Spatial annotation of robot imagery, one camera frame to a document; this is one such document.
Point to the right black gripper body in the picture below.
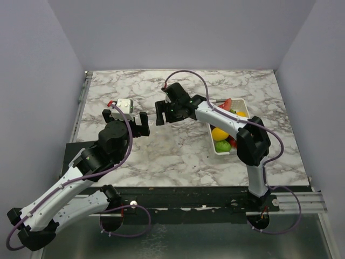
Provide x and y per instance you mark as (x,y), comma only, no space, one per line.
(173,113)

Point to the yellow bell pepper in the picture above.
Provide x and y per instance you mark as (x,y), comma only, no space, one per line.
(242,114)

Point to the green lime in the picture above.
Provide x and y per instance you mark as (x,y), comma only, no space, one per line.
(222,146)

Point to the yellow lemon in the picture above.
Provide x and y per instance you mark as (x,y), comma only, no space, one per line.
(218,134)

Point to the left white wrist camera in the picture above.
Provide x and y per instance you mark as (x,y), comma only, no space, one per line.
(123,104)

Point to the clear zip top bag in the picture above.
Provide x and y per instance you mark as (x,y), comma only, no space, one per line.
(165,147)

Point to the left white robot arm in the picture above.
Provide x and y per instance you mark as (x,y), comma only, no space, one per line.
(38,223)

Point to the red watermelon slice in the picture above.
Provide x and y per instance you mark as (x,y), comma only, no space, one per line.
(226,105)

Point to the red cherry tomatoes bunch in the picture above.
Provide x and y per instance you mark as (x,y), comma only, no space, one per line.
(232,142)

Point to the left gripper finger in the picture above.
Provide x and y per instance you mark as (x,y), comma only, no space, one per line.
(107,115)
(143,129)

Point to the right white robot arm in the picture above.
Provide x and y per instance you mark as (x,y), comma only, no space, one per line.
(252,140)

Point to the metal table edge strip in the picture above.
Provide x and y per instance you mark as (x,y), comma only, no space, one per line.
(81,105)

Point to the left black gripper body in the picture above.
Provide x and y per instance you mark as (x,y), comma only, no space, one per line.
(125,122)

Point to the aluminium extrusion rail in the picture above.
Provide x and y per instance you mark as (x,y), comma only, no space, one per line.
(310,203)

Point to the black mounting rail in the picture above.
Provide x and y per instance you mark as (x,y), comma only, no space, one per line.
(193,205)

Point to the white plastic basket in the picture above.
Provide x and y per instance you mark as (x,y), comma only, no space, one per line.
(231,126)

